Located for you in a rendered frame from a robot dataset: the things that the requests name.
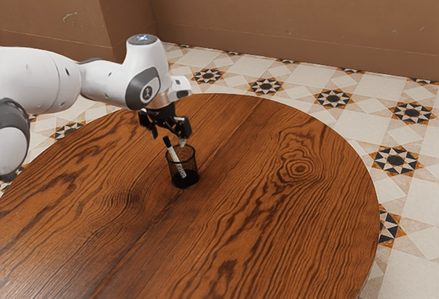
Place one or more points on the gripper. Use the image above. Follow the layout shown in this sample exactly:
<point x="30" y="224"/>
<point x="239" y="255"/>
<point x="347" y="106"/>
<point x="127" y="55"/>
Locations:
<point x="164" y="118"/>

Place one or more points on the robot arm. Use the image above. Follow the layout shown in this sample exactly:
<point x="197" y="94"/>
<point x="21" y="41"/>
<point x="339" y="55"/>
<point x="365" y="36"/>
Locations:
<point x="103" y="79"/>

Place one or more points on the white pen with dark cap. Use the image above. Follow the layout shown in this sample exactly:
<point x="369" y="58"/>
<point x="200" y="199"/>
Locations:
<point x="174" y="156"/>

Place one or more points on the black mesh pen holder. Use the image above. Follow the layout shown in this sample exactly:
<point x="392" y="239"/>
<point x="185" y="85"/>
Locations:
<point x="183" y="168"/>

